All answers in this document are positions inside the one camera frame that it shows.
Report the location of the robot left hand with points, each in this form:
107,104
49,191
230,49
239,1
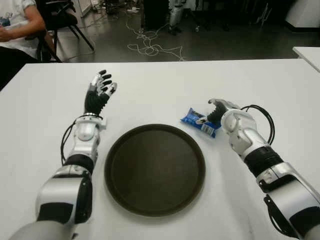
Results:
94,101

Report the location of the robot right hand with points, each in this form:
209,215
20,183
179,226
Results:
220,108

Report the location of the blue Oreo cookie pack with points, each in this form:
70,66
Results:
192,117

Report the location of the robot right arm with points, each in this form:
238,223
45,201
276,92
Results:
247,135

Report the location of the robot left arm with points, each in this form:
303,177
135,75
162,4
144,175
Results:
85,132

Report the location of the black wheeled stand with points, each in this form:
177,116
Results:
197,28

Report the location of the black office chair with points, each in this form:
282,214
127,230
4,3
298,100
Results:
65,20

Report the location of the round dark brown tray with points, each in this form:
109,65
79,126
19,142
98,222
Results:
155,170

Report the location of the white power strip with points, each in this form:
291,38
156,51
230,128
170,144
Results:
132,10

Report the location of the white side table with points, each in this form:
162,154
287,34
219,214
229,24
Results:
308,56

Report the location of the black cabinet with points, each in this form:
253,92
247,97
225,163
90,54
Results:
156,13

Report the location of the seated person in white shirt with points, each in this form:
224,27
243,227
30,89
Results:
22,15

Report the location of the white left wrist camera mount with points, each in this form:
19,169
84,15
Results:
103,123

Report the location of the white pedestal with black base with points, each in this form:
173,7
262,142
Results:
305,12

